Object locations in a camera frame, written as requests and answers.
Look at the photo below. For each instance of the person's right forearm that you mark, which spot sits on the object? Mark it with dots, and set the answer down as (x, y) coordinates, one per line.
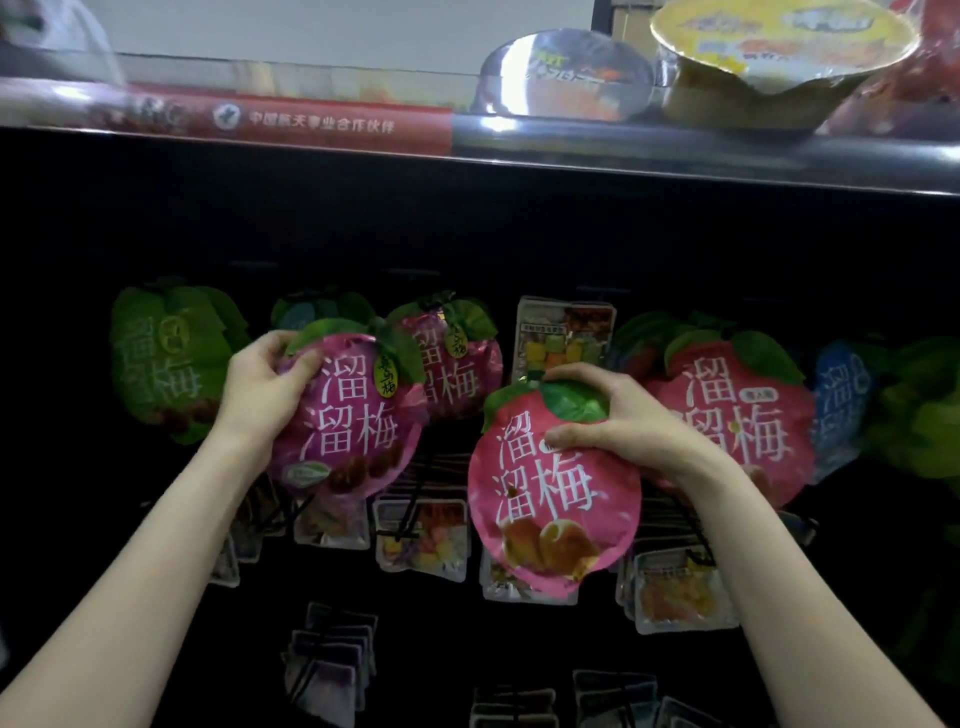
(810, 600)

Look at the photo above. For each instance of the blue round snack bag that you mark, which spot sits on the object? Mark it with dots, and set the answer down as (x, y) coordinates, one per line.
(840, 405)

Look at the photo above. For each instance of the yellow lidded bowl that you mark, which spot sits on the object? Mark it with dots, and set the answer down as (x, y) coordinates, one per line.
(780, 60)

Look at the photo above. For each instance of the person's left hand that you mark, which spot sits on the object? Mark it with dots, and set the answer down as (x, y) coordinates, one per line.
(263, 398)

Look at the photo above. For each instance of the small clear purple-label pouch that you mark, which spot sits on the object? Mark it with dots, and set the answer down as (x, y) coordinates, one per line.
(330, 668)

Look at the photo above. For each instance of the large green round snack bag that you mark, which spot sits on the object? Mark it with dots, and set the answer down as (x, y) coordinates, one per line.
(165, 360)

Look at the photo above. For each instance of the person's left forearm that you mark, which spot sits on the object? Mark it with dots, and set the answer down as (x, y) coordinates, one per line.
(120, 600)

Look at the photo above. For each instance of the clear yellow-label candy bag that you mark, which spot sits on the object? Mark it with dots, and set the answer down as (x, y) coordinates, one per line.
(683, 588)

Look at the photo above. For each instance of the row of small clear pouches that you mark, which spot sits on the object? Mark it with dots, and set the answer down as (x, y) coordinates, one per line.
(585, 702)

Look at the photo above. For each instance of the person's right hand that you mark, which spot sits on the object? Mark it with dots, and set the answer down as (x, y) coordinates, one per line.
(653, 435)

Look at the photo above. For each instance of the clear colourful-cube candy bag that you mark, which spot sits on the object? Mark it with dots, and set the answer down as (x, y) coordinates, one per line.
(425, 540)
(563, 342)

